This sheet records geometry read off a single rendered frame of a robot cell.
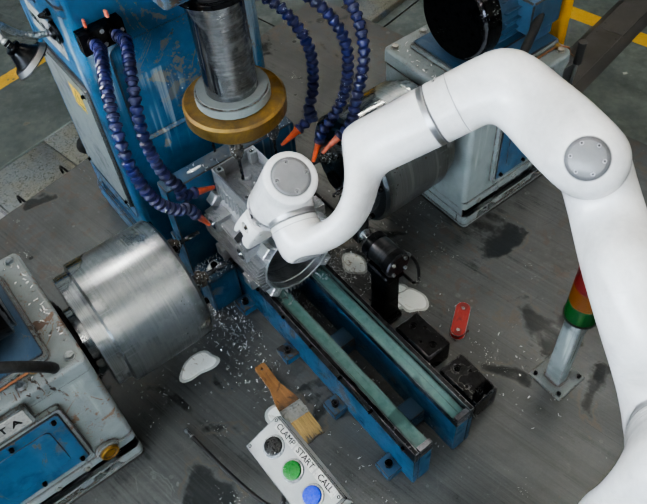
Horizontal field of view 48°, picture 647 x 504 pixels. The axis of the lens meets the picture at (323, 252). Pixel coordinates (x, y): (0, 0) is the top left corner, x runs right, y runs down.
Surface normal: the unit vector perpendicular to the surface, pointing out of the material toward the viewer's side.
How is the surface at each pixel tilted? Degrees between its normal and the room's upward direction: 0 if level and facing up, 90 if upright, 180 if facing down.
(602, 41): 0
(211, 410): 0
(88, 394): 90
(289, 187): 31
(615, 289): 57
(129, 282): 24
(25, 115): 0
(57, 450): 90
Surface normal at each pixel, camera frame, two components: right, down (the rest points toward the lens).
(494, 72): -0.38, -0.12
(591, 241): -0.77, -0.52
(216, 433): -0.06, -0.61
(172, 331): 0.58, 0.44
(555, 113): -0.61, -0.54
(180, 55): 0.61, 0.60
